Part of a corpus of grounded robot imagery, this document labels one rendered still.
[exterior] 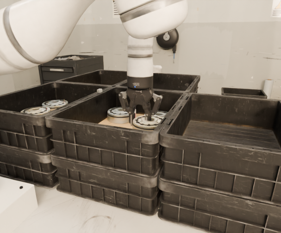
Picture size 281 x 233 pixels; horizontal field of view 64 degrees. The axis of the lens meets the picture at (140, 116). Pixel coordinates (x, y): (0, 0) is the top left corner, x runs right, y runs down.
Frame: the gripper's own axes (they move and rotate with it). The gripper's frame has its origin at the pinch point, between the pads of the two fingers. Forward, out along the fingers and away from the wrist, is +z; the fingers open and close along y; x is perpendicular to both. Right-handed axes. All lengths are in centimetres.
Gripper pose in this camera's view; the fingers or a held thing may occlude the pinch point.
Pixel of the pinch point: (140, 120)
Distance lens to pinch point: 69.7
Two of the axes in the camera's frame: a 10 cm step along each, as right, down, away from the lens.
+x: 3.7, -3.1, 8.7
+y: 9.3, 1.3, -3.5
